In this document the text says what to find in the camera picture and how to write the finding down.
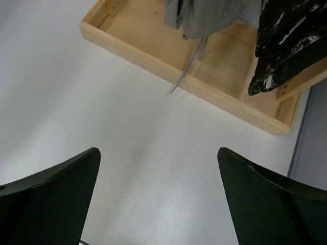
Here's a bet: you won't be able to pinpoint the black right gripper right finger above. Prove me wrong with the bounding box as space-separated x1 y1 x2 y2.
217 148 326 244

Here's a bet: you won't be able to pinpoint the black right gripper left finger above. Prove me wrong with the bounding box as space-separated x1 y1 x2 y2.
1 148 101 244

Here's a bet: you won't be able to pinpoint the black white patterned trousers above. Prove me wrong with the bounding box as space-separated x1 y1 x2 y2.
248 1 326 96

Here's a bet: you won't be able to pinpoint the grey trousers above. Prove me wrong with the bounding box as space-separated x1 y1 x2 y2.
164 0 248 93

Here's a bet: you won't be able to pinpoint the wooden clothes rack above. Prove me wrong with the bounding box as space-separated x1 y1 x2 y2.
80 1 326 136

